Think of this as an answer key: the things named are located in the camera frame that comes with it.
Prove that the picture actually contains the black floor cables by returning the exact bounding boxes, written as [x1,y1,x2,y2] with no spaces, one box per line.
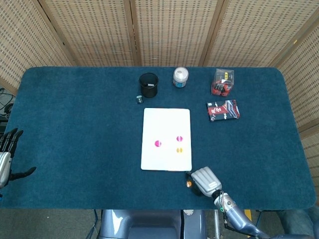
[0,87,16,118]

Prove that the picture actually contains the blue-grey robot torso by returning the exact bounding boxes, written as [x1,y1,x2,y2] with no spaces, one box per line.
[99,209,207,239]

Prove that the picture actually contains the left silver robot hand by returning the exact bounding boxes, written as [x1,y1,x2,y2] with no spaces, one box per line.
[0,128,37,190]

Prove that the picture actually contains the black printed card box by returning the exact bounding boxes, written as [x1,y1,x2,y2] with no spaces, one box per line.
[206,99,241,122]

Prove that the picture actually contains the white magnetic whiteboard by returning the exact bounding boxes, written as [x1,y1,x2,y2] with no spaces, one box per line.
[140,107,193,172]

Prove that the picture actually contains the clear box with red items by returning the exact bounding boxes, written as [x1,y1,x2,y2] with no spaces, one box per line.
[211,68,235,97]

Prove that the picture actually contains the black mesh pen holder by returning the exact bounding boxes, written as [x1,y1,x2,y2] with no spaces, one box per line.
[139,72,160,98]

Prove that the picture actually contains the blue table cloth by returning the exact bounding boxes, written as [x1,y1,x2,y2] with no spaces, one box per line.
[0,66,317,211]

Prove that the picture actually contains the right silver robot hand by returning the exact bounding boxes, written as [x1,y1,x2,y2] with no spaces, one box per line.
[186,166,223,199]

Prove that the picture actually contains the woven wooden folding screen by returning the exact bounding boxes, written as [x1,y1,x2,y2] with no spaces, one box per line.
[0,0,319,185]

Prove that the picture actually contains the white-lidded plastic jar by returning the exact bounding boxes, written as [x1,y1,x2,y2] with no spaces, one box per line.
[172,67,189,89]

